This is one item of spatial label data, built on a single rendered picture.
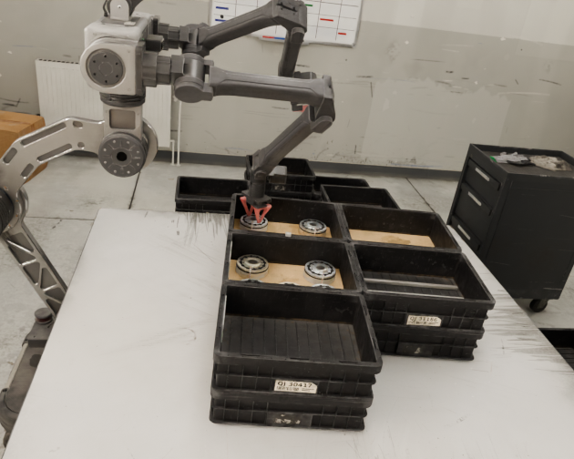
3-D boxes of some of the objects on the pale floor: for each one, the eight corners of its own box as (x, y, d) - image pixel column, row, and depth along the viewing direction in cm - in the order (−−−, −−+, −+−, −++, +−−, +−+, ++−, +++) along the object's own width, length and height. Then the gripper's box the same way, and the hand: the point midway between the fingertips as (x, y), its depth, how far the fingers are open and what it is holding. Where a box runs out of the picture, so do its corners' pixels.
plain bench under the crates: (-13, 806, 119) (-72, 644, 86) (104, 337, 258) (98, 207, 225) (615, 722, 147) (749, 576, 114) (415, 340, 286) (450, 225, 253)
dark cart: (459, 315, 312) (507, 172, 270) (431, 273, 351) (469, 143, 309) (550, 317, 322) (611, 179, 280) (513, 276, 361) (561, 150, 319)
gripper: (240, 177, 191) (238, 215, 199) (259, 188, 184) (255, 227, 192) (256, 173, 196) (252, 211, 203) (274, 185, 189) (270, 223, 196)
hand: (254, 217), depth 197 cm, fingers open, 6 cm apart
